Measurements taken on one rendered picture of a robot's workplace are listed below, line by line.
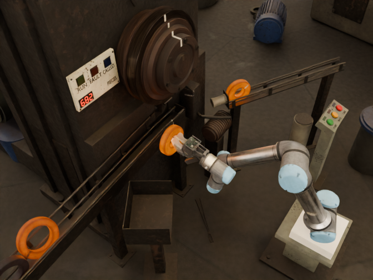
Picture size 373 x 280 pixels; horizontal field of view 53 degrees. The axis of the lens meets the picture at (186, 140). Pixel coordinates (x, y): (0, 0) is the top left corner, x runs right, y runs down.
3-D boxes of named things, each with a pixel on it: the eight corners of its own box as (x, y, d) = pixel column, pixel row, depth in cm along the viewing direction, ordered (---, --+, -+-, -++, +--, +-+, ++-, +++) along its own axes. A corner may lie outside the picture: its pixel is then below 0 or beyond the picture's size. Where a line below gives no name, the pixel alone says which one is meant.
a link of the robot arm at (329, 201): (333, 204, 198) (341, 189, 188) (333, 225, 189) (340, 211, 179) (310, 198, 200) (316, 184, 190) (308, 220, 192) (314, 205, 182)
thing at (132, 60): (131, 118, 187) (116, 33, 153) (186, 71, 213) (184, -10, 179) (141, 123, 184) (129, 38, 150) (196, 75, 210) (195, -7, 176)
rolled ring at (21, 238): (59, 253, 172) (55, 250, 174) (60, 214, 169) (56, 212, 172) (18, 265, 159) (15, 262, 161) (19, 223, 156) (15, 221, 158)
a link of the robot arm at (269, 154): (306, 128, 165) (212, 148, 193) (303, 146, 158) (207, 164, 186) (314, 146, 171) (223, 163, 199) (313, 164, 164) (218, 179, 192)
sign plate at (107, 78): (76, 110, 165) (65, 76, 152) (116, 80, 179) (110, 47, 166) (79, 112, 164) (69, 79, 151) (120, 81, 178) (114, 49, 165)
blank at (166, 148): (156, 138, 175) (162, 141, 173) (176, 118, 182) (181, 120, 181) (161, 159, 187) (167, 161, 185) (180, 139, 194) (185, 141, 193)
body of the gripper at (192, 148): (191, 133, 177) (212, 148, 174) (188, 143, 184) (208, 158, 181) (182, 143, 173) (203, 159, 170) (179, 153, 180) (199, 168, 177)
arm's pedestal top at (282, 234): (351, 224, 212) (353, 220, 210) (330, 268, 195) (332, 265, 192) (297, 198, 226) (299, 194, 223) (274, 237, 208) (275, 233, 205)
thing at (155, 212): (140, 294, 214) (122, 229, 162) (145, 251, 232) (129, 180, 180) (176, 294, 213) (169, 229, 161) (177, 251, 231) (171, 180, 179)
